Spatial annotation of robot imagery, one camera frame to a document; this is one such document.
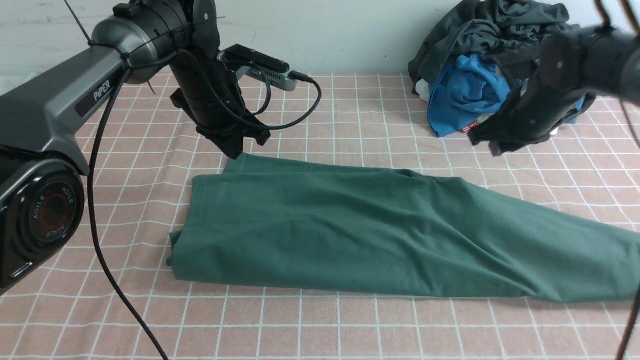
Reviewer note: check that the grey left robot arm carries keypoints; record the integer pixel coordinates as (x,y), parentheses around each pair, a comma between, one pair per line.
(42,166)

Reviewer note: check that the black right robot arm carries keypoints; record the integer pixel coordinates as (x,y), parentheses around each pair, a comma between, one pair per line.
(547,81)

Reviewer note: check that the green long-sleeved shirt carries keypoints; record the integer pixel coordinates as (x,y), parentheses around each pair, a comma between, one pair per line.
(270,222)

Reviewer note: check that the dark grey garment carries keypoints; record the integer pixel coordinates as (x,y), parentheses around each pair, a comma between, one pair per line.
(487,28)

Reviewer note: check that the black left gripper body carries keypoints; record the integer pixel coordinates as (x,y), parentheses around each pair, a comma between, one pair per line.
(210,95)

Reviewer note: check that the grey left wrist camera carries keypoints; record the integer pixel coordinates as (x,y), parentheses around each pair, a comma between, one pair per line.
(248,62)

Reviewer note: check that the blue shirt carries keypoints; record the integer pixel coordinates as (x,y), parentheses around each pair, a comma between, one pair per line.
(467,88)

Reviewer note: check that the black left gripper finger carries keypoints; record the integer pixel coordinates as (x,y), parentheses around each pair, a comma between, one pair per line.
(232,146)

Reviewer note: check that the pink checked tablecloth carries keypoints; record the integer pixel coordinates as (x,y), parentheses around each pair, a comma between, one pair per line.
(66,310)

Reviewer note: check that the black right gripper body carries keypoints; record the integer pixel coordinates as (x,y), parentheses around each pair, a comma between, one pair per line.
(527,117)

